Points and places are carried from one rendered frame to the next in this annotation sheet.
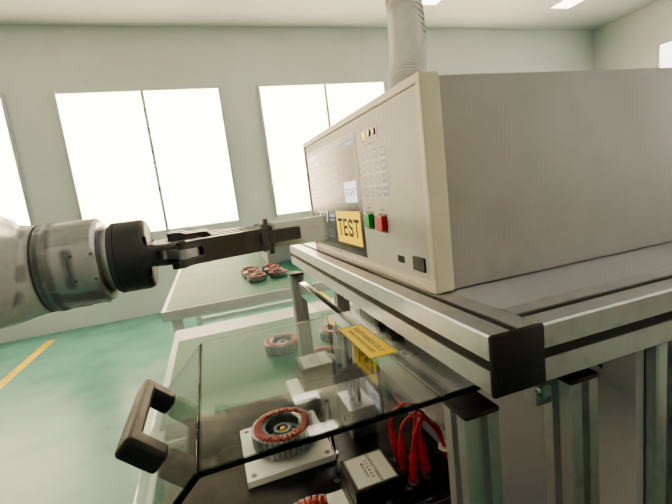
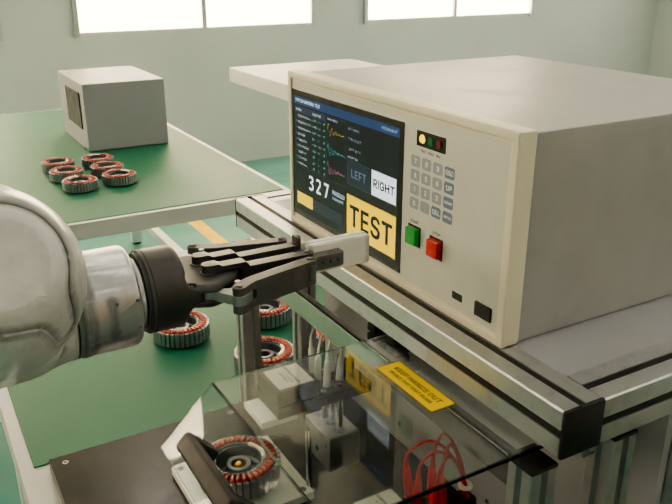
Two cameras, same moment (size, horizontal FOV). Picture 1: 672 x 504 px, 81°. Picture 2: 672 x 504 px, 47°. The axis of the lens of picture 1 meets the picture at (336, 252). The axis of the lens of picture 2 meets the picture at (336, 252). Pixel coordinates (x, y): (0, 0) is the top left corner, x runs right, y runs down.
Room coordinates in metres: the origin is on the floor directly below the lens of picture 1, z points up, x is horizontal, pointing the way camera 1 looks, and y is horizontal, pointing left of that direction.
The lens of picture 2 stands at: (-0.22, 0.20, 1.46)
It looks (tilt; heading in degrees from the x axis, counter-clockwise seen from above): 21 degrees down; 347
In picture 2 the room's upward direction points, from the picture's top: straight up
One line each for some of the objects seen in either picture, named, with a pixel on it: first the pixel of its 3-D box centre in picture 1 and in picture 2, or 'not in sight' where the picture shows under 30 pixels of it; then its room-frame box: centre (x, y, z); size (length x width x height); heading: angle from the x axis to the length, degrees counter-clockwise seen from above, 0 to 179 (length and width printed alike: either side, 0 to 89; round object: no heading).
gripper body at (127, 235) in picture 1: (159, 252); (185, 283); (0.43, 0.19, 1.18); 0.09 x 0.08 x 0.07; 107
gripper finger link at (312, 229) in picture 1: (299, 231); (337, 253); (0.47, 0.04, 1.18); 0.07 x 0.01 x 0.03; 107
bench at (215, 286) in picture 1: (261, 313); (70, 241); (2.87, 0.62, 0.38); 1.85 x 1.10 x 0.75; 17
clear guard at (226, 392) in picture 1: (315, 387); (367, 437); (0.37, 0.04, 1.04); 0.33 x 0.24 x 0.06; 107
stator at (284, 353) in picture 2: not in sight; (264, 357); (1.02, 0.05, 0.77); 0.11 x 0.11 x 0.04
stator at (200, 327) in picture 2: not in sight; (181, 328); (1.18, 0.20, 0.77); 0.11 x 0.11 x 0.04
